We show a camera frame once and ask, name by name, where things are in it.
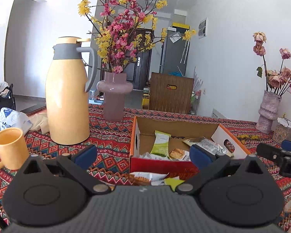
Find white snack packet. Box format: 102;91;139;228
129;172;168;186

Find dark front door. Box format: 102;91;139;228
123;28;154;91

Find grey refrigerator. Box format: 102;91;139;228
159;26;190;77

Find large green snack pack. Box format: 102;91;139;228
164;176;184;192

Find yellow thermos jug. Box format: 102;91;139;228
46;37;98;145

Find silver dark snack packet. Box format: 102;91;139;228
182;137;234;157

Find brown wooden chair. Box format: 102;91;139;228
149;72;194;114

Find yellow ceramic mug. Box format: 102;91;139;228
0;127;29;170

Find textured lilac vase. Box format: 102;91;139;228
256;90;282;134

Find oat cracker packet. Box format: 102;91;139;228
169;148;191;162

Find small green snack bar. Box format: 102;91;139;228
151;130;171;157

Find patterned red tablecloth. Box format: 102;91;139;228
0;104;291;232

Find dried pink roses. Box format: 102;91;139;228
253;32;291;97

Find red cardboard tray box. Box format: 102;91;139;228
130;117;250;180

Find mauve glass vase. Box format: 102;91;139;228
97;72;133;122

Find pink yellow blossom branches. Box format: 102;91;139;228
77;0;198;74

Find white blue plastic bag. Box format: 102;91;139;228
0;107;33;134

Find white wall panel box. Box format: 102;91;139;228
198;18;208;39

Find beige crumpled cloth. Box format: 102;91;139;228
29;113;50;134

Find clear lidded snack jar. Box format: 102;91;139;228
272;117;291;144

